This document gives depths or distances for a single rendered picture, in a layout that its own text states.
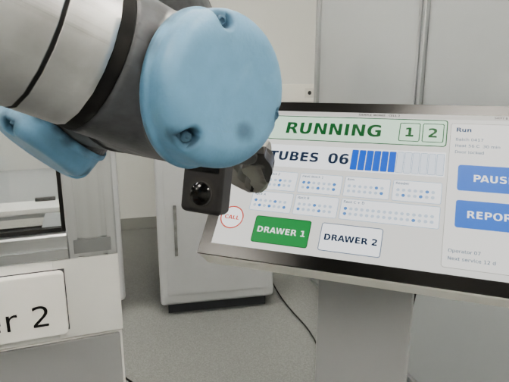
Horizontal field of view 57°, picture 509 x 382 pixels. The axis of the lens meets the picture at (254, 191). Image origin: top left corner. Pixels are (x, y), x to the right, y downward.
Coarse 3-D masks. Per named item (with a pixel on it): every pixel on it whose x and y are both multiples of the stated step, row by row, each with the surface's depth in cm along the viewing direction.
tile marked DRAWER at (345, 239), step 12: (324, 228) 73; (336, 228) 72; (348, 228) 72; (360, 228) 71; (372, 228) 71; (324, 240) 72; (336, 240) 71; (348, 240) 71; (360, 240) 70; (372, 240) 70; (336, 252) 70; (348, 252) 70; (360, 252) 69; (372, 252) 69
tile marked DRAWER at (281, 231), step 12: (264, 216) 77; (264, 228) 76; (276, 228) 75; (288, 228) 74; (300, 228) 74; (252, 240) 75; (264, 240) 75; (276, 240) 74; (288, 240) 74; (300, 240) 73
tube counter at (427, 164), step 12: (336, 156) 78; (348, 156) 77; (360, 156) 77; (372, 156) 76; (384, 156) 76; (396, 156) 75; (408, 156) 74; (420, 156) 74; (432, 156) 73; (444, 156) 73; (324, 168) 78; (336, 168) 77; (348, 168) 76; (360, 168) 76; (372, 168) 75; (384, 168) 75; (396, 168) 74; (408, 168) 73; (420, 168) 73; (432, 168) 72; (444, 168) 72
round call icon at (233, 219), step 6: (234, 210) 79; (240, 210) 78; (222, 216) 79; (228, 216) 79; (234, 216) 78; (240, 216) 78; (222, 222) 78; (228, 222) 78; (234, 222) 78; (240, 222) 77; (228, 228) 78; (234, 228) 77; (240, 228) 77
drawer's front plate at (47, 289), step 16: (48, 272) 78; (0, 288) 74; (16, 288) 75; (32, 288) 76; (48, 288) 77; (64, 288) 79; (0, 304) 75; (16, 304) 76; (32, 304) 77; (48, 304) 78; (64, 304) 78; (0, 320) 75; (16, 320) 76; (32, 320) 77; (48, 320) 78; (64, 320) 79; (0, 336) 76; (16, 336) 77; (32, 336) 78; (48, 336) 79
